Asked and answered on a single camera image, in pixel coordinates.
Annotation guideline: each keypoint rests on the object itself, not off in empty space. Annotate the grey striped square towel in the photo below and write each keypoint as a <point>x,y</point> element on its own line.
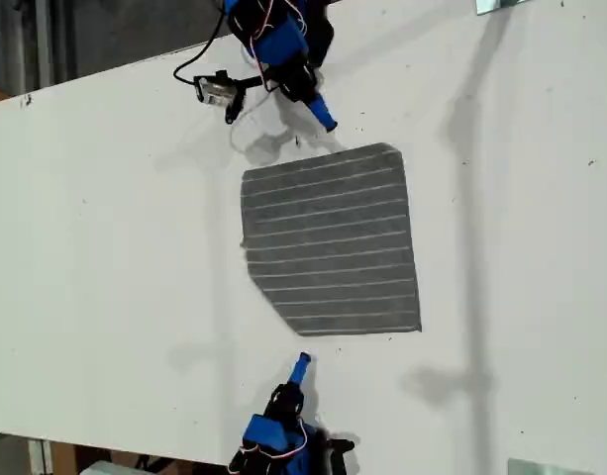
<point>333,237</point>

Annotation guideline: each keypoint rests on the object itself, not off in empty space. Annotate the white plastic container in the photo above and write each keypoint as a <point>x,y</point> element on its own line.
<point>105,469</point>

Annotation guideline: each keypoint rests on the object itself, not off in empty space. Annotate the white table leg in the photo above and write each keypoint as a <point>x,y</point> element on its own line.
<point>39,457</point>

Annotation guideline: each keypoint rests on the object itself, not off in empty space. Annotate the black camera stalk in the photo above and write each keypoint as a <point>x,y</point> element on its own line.
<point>248,82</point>

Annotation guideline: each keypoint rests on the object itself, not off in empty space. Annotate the black camera box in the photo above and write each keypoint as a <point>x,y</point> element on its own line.
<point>218,92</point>

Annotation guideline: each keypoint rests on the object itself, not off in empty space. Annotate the shiny metal bracket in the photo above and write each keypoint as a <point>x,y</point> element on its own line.
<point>486,6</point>

